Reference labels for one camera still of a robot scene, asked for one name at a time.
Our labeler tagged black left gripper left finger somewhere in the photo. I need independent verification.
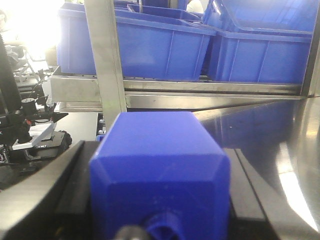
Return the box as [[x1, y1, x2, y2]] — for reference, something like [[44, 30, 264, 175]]
[[0, 140, 99, 240]]

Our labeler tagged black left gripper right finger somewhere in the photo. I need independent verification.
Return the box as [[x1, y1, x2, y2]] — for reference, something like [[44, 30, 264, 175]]
[[223, 148, 282, 240]]

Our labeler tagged blue bottle-shaped part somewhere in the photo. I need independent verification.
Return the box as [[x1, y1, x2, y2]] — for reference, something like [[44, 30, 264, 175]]
[[89, 111, 231, 240]]

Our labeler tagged microscope on workbench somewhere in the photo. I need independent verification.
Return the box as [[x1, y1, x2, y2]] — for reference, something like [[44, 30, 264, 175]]
[[9, 97, 73, 162]]

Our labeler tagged blue plastic bin right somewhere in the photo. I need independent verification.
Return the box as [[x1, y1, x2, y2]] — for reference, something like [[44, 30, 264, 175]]
[[202, 0, 320, 85]]

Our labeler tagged blue plastic bin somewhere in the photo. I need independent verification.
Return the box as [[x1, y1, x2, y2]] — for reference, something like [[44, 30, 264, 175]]
[[202, 0, 320, 85], [56, 2, 216, 82]]

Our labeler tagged blue plastic bin left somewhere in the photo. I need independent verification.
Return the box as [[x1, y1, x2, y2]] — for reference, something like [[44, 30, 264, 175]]
[[56, 2, 216, 82]]

